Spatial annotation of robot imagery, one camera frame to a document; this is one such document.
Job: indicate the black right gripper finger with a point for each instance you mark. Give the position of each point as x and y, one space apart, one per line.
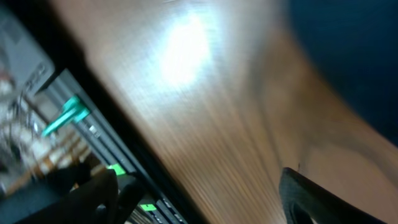
303 201

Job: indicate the dark blue shorts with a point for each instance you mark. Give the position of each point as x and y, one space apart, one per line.
353 44

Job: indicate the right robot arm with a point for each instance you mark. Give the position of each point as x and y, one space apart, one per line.
71 195

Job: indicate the black aluminium mounting rail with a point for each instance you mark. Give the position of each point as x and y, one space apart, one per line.
109 147

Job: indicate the green rail clamp right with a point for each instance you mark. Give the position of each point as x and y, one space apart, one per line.
73 110

